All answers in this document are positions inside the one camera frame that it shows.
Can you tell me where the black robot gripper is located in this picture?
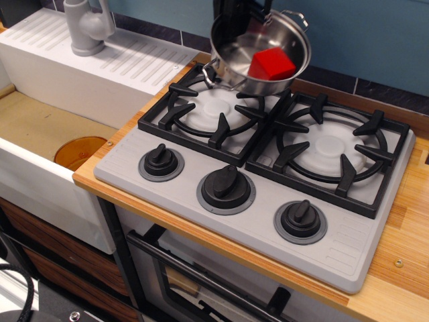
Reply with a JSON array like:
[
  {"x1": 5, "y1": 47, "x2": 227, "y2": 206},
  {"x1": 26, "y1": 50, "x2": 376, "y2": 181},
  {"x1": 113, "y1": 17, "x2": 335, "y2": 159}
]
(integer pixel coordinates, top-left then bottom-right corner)
[{"x1": 212, "y1": 0, "x2": 272, "y2": 43}]

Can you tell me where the stainless steel pan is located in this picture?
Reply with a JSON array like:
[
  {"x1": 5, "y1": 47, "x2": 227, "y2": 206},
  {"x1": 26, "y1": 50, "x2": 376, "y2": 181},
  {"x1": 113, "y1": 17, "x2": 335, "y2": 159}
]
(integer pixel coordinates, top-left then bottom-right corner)
[{"x1": 202, "y1": 10, "x2": 311, "y2": 96}]

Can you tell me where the red wooden cube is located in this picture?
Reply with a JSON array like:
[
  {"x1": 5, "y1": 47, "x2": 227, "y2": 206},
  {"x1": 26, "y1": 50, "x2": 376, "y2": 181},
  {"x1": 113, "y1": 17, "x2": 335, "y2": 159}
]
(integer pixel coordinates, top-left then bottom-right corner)
[{"x1": 247, "y1": 47, "x2": 296, "y2": 81}]

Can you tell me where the black left stove knob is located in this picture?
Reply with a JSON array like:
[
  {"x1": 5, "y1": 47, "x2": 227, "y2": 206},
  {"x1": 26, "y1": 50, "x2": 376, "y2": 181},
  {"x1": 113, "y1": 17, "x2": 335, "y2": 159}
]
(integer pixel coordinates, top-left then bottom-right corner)
[{"x1": 138, "y1": 144, "x2": 185, "y2": 182}]

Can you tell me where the black stove knob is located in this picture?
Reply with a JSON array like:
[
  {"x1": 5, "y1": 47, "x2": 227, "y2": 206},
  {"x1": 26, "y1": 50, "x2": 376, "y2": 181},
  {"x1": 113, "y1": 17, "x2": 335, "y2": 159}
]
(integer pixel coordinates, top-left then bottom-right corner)
[
  {"x1": 138, "y1": 144, "x2": 185, "y2": 182},
  {"x1": 196, "y1": 165, "x2": 256, "y2": 216},
  {"x1": 274, "y1": 200, "x2": 328, "y2": 246}
]

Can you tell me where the black middle stove knob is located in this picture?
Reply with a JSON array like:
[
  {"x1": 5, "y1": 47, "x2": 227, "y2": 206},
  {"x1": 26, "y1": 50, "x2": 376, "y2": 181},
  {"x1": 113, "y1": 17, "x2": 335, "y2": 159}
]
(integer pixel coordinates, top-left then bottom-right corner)
[{"x1": 196, "y1": 165, "x2": 256, "y2": 216}]

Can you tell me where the black right stove knob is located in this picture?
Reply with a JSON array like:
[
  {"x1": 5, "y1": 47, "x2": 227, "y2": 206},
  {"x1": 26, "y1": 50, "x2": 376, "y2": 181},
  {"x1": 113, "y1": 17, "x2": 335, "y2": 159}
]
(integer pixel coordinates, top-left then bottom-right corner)
[{"x1": 274, "y1": 200, "x2": 328, "y2": 246}]

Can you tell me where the grey toy stove top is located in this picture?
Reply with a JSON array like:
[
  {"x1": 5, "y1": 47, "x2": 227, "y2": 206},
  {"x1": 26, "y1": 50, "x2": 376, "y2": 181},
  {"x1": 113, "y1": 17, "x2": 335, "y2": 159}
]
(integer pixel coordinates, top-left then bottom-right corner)
[{"x1": 93, "y1": 63, "x2": 416, "y2": 295}]

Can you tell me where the black left burner grate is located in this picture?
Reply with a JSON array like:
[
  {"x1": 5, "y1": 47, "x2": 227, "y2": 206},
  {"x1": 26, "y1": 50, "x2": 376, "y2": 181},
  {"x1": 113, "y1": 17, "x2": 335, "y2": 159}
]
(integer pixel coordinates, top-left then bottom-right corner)
[{"x1": 138, "y1": 63, "x2": 291, "y2": 166}]

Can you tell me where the black burner grate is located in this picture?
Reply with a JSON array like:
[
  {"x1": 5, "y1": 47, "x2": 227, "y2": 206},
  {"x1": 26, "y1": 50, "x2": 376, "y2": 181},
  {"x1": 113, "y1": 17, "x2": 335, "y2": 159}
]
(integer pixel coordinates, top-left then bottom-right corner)
[
  {"x1": 138, "y1": 63, "x2": 291, "y2": 166},
  {"x1": 245, "y1": 93, "x2": 415, "y2": 219}
]

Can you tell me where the grey toy faucet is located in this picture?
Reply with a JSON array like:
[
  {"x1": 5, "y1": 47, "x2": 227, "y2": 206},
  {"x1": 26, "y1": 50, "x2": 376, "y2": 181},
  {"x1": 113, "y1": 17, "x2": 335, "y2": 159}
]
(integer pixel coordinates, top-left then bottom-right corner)
[{"x1": 63, "y1": 0, "x2": 115, "y2": 56}]

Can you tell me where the black right burner grate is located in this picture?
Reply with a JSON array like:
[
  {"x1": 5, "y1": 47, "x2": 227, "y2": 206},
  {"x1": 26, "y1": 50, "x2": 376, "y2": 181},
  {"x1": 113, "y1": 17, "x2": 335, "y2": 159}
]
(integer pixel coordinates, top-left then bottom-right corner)
[{"x1": 245, "y1": 93, "x2": 415, "y2": 219}]

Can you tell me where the white toy sink unit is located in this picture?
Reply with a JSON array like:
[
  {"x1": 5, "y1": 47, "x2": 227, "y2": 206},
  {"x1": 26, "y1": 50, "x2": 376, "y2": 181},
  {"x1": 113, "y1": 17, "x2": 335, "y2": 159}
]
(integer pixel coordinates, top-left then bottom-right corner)
[{"x1": 1, "y1": 9, "x2": 196, "y2": 254}]

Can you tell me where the orange plastic plate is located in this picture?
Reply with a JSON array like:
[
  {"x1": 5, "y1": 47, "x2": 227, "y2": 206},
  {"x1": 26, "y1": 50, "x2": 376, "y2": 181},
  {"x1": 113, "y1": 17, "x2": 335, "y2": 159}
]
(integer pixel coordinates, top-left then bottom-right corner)
[{"x1": 54, "y1": 136, "x2": 107, "y2": 171}]

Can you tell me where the toy oven door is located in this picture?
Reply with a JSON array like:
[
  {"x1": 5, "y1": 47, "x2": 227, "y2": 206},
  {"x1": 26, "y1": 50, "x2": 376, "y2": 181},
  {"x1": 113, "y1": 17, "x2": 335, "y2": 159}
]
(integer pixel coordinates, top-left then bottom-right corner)
[{"x1": 116, "y1": 207, "x2": 353, "y2": 321}]

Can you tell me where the wooden drawer front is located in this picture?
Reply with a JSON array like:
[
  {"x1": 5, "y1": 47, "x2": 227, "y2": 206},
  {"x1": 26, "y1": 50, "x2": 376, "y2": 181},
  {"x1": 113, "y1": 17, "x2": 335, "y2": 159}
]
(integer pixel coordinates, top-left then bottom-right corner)
[{"x1": 1, "y1": 199, "x2": 139, "y2": 321}]

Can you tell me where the black oven door handle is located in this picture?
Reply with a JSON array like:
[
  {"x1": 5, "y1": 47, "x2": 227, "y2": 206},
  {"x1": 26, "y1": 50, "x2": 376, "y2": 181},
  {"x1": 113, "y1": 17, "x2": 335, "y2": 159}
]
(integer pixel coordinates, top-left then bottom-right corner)
[{"x1": 126, "y1": 225, "x2": 290, "y2": 321}]

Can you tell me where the black braided foreground cable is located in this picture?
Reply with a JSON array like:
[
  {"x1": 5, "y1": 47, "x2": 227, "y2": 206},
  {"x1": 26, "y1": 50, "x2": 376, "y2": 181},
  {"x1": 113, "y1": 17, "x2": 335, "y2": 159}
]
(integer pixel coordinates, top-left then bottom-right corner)
[{"x1": 0, "y1": 263, "x2": 36, "y2": 319}]

